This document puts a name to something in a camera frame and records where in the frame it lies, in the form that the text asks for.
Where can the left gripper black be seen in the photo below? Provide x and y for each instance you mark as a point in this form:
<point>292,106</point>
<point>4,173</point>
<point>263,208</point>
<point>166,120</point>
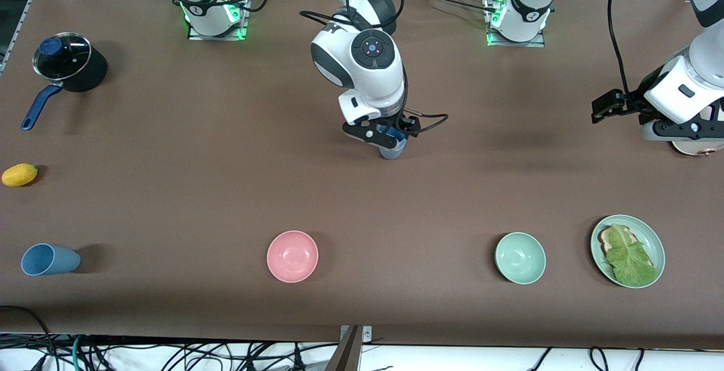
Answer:
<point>632,101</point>

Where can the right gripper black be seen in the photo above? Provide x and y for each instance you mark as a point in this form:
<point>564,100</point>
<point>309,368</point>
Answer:
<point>408,123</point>

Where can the blue plastic cup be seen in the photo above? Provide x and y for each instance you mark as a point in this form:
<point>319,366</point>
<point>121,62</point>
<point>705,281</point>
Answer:
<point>51,259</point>
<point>391,139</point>
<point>391,155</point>

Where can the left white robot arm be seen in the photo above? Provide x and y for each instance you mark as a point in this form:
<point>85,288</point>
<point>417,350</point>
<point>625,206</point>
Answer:
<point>707,48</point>

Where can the toast bread slice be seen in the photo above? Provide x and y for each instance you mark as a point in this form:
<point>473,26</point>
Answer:
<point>605,241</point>

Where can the pale green plate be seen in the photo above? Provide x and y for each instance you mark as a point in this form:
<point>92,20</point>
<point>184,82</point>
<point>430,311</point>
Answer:
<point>656,241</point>

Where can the green lettuce leaf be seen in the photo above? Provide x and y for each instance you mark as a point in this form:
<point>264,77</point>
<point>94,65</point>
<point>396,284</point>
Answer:
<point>630,258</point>

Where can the pale green bowl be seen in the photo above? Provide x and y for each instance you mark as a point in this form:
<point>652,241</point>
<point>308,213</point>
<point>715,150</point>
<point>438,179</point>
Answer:
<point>520,258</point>

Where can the pink bowl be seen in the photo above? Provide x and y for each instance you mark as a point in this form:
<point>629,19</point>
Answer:
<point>292,256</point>

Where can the grey metal bar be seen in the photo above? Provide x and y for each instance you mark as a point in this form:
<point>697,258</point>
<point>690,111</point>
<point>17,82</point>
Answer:
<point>346,357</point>

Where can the glass lid blue knob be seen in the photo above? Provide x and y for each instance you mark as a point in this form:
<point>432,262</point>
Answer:
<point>62,57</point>

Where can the yellow lemon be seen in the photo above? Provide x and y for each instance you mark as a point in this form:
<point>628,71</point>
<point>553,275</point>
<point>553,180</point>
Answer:
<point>20,175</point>

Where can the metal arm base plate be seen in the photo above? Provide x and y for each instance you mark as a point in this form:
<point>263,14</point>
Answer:
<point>195,34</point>
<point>534,43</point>

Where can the small metal bracket plate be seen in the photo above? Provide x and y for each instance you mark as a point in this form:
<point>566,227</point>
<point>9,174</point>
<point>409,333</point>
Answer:
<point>366,334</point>

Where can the aluminium table edge rail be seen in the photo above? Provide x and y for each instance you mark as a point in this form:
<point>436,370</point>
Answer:
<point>24,20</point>

